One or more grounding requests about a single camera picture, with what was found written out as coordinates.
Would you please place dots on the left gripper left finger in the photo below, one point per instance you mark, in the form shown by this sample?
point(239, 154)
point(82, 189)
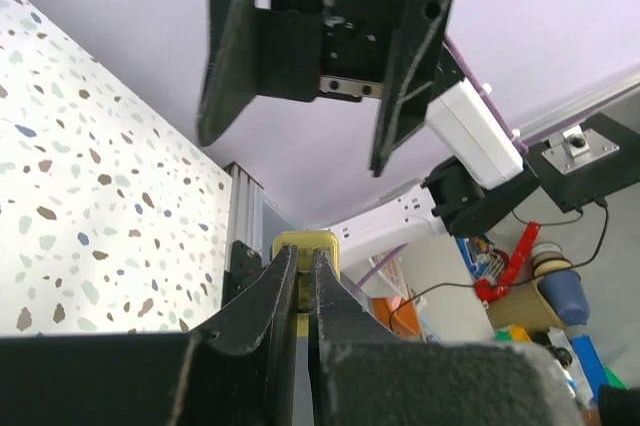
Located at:
point(150, 371)

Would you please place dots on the red clamp tool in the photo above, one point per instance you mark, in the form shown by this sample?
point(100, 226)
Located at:
point(502, 270)

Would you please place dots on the metal bracket on stand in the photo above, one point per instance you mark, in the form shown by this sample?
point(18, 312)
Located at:
point(575, 148)

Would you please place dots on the yellow plug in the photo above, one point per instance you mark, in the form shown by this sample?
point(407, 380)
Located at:
point(306, 243)

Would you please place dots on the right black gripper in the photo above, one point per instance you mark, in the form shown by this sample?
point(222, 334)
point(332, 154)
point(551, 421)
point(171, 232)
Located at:
point(263, 52)

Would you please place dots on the cardboard box of tools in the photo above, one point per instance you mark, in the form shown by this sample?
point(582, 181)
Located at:
point(526, 307)

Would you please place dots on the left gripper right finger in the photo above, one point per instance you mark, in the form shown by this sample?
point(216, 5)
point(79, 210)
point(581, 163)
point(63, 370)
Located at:
point(363, 374)

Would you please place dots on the blue cup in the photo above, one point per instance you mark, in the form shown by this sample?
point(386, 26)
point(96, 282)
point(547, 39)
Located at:
point(563, 291)

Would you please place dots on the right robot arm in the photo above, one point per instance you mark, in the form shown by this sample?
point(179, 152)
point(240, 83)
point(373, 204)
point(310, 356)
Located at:
point(486, 174)

